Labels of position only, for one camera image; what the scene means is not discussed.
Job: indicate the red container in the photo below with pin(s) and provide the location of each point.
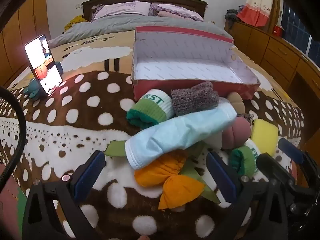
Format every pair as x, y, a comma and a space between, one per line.
278, 30

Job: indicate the pink round plush toy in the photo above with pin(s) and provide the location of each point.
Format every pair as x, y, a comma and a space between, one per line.
237, 132

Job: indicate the smartphone with lit screen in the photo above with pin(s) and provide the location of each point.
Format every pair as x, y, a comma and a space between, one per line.
42, 62

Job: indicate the teal phone stand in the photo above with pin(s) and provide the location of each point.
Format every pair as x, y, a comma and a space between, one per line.
33, 87

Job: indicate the grey knitted sock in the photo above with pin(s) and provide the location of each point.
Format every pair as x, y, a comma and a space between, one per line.
192, 98

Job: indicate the pile of dark clothes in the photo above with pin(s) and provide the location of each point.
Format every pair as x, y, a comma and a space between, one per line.
232, 15

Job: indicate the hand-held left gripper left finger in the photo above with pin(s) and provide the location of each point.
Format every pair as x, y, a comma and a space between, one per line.
87, 175

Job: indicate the wooden dresser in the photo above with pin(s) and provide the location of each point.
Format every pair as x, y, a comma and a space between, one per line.
275, 47

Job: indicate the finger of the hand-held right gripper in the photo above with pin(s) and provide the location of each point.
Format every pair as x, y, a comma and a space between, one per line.
275, 167
290, 148

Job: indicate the green fabric leaves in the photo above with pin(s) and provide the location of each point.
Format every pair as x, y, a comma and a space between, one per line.
113, 150

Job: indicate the dark patterned fabric pouch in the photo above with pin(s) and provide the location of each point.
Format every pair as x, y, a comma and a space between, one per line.
247, 117

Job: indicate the red cardboard shoe box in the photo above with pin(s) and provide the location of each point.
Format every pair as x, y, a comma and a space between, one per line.
187, 55

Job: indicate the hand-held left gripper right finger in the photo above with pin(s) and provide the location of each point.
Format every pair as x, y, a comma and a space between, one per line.
222, 177

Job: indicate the orange fabric toy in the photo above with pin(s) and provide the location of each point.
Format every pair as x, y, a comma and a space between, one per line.
160, 170

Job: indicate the tan round plush toy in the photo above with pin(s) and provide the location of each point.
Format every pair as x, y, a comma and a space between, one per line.
236, 101

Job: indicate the grey duvet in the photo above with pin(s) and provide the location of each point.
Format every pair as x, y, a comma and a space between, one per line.
120, 23

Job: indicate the lilac pillow with frilled edge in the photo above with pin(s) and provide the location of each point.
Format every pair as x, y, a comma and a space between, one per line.
180, 8

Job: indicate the brown spotted fleece blanket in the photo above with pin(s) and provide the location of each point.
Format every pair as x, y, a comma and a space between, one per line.
82, 120

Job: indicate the green and white sock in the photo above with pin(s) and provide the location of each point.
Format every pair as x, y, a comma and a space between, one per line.
150, 107
243, 158

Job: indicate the pink pillow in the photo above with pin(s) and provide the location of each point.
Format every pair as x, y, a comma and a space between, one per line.
167, 14

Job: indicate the wooden wardrobe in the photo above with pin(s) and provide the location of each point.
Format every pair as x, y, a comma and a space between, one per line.
22, 25

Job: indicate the white and red curtain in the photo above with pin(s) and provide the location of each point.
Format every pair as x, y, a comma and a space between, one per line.
255, 5

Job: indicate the yellow cloth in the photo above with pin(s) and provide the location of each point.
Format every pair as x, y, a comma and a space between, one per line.
75, 21

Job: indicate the yellow sponge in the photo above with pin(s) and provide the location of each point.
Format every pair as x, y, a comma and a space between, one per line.
265, 135

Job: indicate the light blue cloth sleeve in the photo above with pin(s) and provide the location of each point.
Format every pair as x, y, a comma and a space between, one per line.
175, 135

